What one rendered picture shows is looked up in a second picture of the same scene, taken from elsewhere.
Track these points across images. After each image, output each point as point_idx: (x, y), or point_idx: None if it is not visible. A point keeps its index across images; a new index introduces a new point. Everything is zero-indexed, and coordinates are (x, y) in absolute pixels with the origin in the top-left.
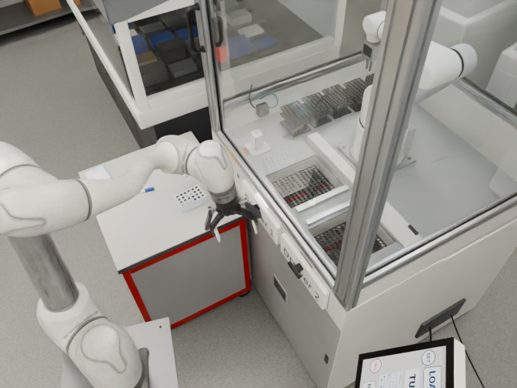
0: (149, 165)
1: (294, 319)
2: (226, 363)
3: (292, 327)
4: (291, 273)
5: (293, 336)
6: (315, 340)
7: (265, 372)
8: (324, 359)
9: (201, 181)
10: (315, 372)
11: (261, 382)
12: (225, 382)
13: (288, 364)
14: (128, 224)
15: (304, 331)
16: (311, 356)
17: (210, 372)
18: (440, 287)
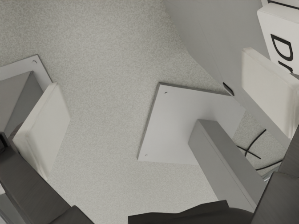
0: None
1: (187, 10)
2: (70, 9)
3: (175, 2)
4: (240, 22)
5: (170, 2)
6: (220, 66)
7: (123, 19)
8: (224, 84)
9: None
10: (191, 48)
11: (119, 32)
12: (74, 34)
13: (151, 7)
14: None
15: (201, 37)
16: (197, 47)
17: (51, 22)
18: None
